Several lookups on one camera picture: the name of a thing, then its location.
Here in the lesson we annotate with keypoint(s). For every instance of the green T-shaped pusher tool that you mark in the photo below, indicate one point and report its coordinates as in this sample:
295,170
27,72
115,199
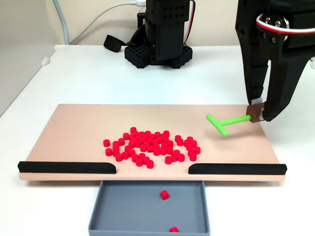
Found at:
233,120

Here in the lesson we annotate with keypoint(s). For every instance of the red cylindrical granule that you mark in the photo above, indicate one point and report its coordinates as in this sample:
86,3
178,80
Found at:
150,164
118,157
173,229
121,141
166,133
126,136
189,139
181,157
133,130
139,161
125,155
108,152
164,195
178,138
168,160
106,142
174,157
115,144

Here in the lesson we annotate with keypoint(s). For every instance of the heap of red granules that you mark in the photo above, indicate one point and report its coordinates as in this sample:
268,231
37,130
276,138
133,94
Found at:
147,145

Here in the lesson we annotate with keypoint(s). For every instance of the grey container tray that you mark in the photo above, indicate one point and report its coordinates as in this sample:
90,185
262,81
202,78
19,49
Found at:
128,209

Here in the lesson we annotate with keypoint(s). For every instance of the small white blob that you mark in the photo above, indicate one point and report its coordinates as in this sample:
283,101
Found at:
313,64
45,61

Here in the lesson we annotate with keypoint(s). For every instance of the beige flat board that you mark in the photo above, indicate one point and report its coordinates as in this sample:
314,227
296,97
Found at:
73,135

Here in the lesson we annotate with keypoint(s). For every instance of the black board edge rail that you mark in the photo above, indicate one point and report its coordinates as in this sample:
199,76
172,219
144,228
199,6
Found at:
236,169
64,167

